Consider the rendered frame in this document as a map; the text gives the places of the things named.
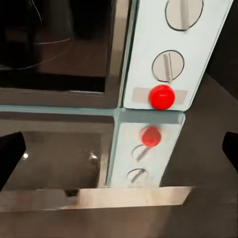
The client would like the microwave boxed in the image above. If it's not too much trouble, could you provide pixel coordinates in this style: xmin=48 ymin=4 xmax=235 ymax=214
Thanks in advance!
xmin=0 ymin=0 xmax=234 ymax=112

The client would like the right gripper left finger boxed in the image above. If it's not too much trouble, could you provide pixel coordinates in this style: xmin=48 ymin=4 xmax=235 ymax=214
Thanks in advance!
xmin=0 ymin=132 xmax=26 ymax=191

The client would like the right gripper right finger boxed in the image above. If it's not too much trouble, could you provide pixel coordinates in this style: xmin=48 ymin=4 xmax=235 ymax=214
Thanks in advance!
xmin=222 ymin=131 xmax=238 ymax=171

